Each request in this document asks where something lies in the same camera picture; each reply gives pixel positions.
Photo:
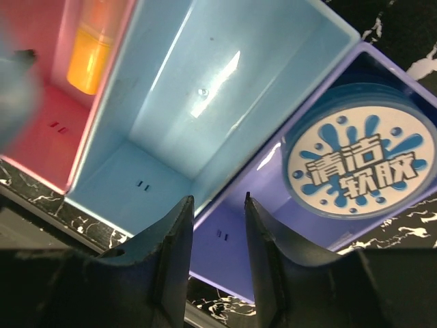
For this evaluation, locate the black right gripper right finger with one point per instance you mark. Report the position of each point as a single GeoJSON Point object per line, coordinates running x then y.
{"type": "Point", "coordinates": [297, 283]}

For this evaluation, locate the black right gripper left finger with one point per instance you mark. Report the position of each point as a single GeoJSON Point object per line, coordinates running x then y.
{"type": "Point", "coordinates": [140, 283]}

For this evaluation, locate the blue cleaning gel jar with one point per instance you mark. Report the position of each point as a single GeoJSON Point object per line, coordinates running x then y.
{"type": "Point", "coordinates": [361, 151]}

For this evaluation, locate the blue grey highlighter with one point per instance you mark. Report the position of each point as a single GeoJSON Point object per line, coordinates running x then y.
{"type": "Point", "coordinates": [19, 90]}

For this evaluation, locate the orange highlighter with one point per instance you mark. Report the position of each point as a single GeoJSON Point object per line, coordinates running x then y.
{"type": "Point", "coordinates": [94, 40]}

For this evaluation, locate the purple plastic bin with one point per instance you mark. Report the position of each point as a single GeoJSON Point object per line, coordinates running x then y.
{"type": "Point", "coordinates": [220, 254]}

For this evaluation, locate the light blue bin right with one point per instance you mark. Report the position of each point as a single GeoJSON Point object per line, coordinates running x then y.
{"type": "Point", "coordinates": [197, 88]}

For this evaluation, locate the pink plastic bin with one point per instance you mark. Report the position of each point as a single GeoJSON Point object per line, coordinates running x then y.
{"type": "Point", "coordinates": [50, 146]}

